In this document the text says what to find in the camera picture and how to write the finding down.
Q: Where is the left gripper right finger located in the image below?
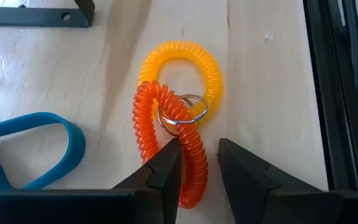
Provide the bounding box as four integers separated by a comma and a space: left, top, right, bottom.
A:
219, 138, 358, 224

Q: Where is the orange spiral wrist coil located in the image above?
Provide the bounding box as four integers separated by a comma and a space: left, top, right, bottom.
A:
132, 80, 209, 210

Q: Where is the yellow spiral wrist coil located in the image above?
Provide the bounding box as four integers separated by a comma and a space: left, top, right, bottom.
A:
137, 39, 225, 126

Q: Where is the black perforated metal shelf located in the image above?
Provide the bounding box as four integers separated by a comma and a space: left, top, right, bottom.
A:
0, 0, 96, 29

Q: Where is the blue rubber band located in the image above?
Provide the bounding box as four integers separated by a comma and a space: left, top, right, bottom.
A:
0, 111, 87, 197

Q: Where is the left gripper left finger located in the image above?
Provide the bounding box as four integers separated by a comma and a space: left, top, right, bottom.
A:
0, 138, 183, 224

